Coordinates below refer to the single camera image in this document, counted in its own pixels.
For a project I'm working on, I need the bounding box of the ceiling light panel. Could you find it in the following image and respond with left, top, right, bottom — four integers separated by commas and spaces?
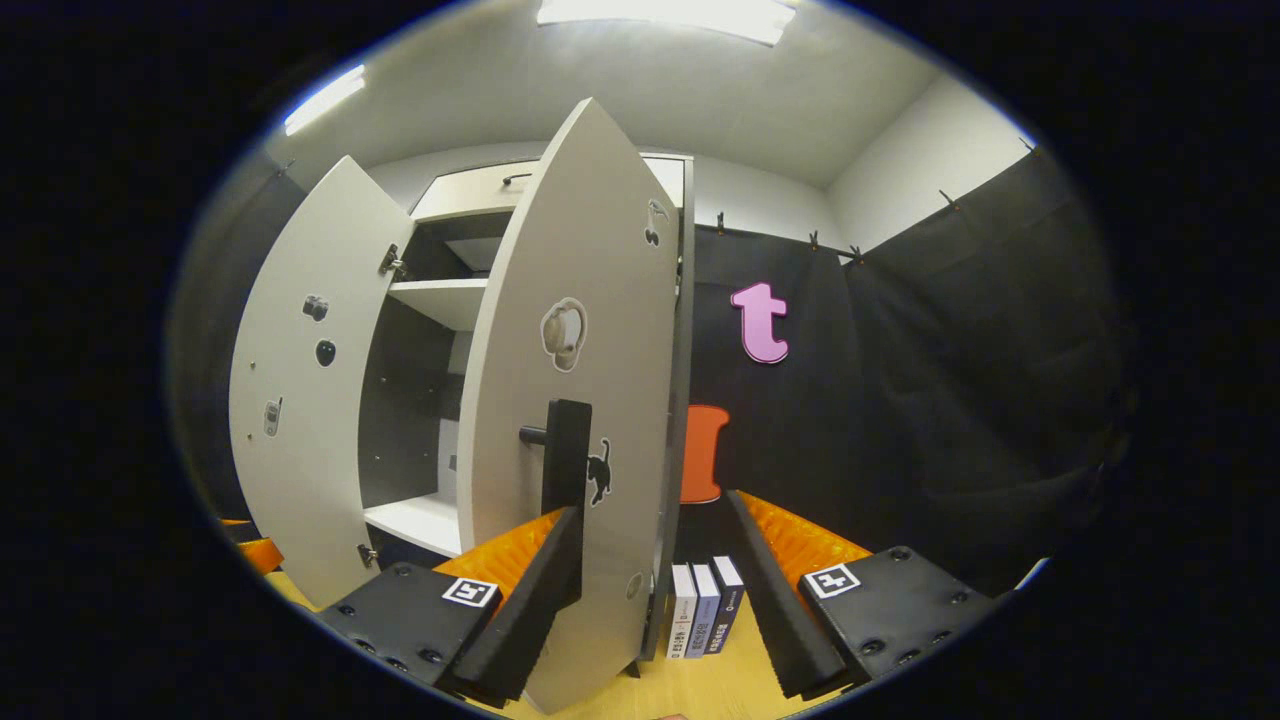
537, 0, 798, 47
283, 65, 367, 137

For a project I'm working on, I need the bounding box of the white book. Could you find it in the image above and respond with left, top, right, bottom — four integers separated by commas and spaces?
665, 564, 698, 661

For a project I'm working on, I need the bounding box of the white cabinet with dark interior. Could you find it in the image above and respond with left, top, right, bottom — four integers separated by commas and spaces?
358, 152, 696, 661

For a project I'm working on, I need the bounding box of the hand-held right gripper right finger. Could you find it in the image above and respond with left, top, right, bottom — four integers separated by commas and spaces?
725, 490, 1001, 701

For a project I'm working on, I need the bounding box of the white cabinet door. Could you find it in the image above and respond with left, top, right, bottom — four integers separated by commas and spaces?
228, 155, 416, 611
455, 97, 686, 715

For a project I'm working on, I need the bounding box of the dark navy book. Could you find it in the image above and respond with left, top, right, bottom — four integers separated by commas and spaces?
708, 555, 746, 653

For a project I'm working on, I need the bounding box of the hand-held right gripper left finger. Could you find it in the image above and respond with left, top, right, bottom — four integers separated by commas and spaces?
315, 505, 584, 709

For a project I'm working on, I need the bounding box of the black backdrop cloth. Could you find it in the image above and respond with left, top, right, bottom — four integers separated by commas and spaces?
165, 150, 1136, 601

